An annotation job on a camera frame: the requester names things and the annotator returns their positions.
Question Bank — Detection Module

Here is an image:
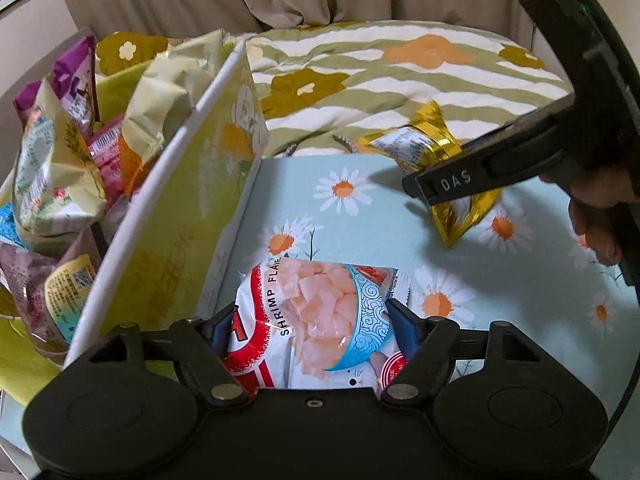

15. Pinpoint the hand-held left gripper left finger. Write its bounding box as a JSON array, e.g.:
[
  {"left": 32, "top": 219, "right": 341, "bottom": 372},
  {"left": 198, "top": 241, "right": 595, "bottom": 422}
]
[{"left": 89, "top": 316, "right": 251, "bottom": 408}]

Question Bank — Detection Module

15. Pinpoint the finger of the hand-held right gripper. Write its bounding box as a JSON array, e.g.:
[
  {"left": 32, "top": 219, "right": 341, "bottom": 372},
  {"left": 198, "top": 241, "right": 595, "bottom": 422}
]
[{"left": 402, "top": 94, "right": 598, "bottom": 207}]

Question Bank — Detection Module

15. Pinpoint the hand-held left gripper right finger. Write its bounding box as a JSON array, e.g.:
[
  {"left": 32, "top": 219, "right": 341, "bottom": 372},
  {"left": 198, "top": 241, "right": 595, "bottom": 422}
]
[{"left": 381, "top": 297, "right": 545, "bottom": 408}]

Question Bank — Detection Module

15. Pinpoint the gold foil snack packet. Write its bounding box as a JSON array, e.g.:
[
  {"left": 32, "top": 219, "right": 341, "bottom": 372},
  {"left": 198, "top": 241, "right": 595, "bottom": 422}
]
[{"left": 367, "top": 101, "right": 501, "bottom": 251}]

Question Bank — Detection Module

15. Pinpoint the red white shrimp chip packet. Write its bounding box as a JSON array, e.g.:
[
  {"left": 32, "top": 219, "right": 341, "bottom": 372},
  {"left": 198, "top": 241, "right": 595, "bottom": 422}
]
[{"left": 222, "top": 255, "right": 413, "bottom": 391}]

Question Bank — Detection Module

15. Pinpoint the yellow green cardboard box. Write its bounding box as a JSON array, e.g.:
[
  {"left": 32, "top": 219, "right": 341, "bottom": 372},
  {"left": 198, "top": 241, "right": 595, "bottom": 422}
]
[{"left": 0, "top": 27, "right": 271, "bottom": 406}]

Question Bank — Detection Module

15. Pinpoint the pale green snack packet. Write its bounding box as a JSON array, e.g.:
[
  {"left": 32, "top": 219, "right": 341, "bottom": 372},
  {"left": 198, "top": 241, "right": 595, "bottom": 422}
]
[{"left": 12, "top": 77, "right": 108, "bottom": 251}]

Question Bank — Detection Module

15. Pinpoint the person's right hand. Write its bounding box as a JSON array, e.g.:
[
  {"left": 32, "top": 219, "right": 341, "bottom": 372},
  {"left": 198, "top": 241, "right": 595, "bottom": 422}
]
[{"left": 540, "top": 162, "right": 626, "bottom": 267}]

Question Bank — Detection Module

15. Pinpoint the green striped floral blanket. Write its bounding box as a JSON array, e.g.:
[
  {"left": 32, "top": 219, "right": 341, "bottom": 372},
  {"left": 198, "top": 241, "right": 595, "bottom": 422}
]
[{"left": 95, "top": 19, "right": 576, "bottom": 158}]

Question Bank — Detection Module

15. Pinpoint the yellow label snack packet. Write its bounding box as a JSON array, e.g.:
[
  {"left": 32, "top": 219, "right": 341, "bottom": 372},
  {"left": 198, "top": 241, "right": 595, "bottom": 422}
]
[{"left": 42, "top": 255, "right": 98, "bottom": 346}]

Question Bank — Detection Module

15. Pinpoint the cream snack packet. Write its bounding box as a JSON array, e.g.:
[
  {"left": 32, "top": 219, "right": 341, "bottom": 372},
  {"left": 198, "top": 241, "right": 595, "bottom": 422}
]
[{"left": 120, "top": 30, "right": 226, "bottom": 171}]

